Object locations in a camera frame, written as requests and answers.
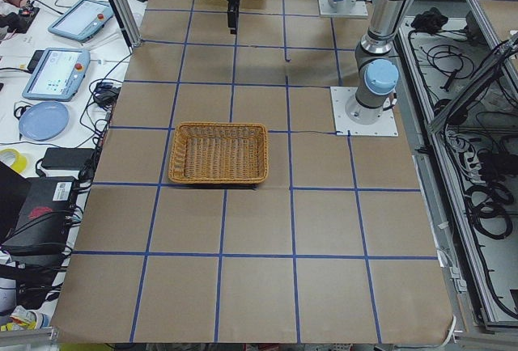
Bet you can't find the yellow tape on desk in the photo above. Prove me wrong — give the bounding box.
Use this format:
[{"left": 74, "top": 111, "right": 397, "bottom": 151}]
[{"left": 0, "top": 148, "right": 28, "bottom": 174}]

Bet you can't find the brown wicker basket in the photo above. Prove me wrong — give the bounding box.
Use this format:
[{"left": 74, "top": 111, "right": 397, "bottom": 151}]
[{"left": 168, "top": 122, "right": 269, "bottom": 184}]

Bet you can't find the upper teach pendant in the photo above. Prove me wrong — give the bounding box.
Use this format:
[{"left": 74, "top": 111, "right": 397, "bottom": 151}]
[{"left": 48, "top": 0, "right": 114, "bottom": 43}]

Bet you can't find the teach pendant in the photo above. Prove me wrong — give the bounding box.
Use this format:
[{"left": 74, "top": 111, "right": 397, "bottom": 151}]
[
  {"left": 48, "top": 0, "right": 114, "bottom": 43},
  {"left": 22, "top": 48, "right": 91, "bottom": 101}
]

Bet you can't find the lower teach pendant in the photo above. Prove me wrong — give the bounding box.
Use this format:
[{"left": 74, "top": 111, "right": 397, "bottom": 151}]
[{"left": 22, "top": 48, "right": 91, "bottom": 101}]

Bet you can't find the black cloth bundle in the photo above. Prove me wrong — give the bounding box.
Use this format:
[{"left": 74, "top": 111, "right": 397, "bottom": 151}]
[{"left": 410, "top": 7, "right": 448, "bottom": 34}]

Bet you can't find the blue plate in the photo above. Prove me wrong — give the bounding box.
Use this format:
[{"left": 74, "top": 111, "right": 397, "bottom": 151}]
[{"left": 19, "top": 101, "right": 70, "bottom": 141}]

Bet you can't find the black power adapter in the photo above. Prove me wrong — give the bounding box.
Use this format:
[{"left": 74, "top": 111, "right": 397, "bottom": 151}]
[{"left": 40, "top": 147, "right": 94, "bottom": 171}]

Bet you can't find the black computer box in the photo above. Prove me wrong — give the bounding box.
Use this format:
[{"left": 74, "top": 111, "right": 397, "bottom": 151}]
[{"left": 1, "top": 176, "right": 79, "bottom": 256}]

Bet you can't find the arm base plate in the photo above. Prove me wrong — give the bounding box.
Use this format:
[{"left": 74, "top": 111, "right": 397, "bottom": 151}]
[
  {"left": 330, "top": 87, "right": 398, "bottom": 137},
  {"left": 318, "top": 0, "right": 368, "bottom": 19}
]

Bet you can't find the aluminium frame post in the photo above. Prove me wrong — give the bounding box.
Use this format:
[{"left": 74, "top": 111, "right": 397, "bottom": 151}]
[{"left": 108, "top": 0, "right": 142, "bottom": 49}]

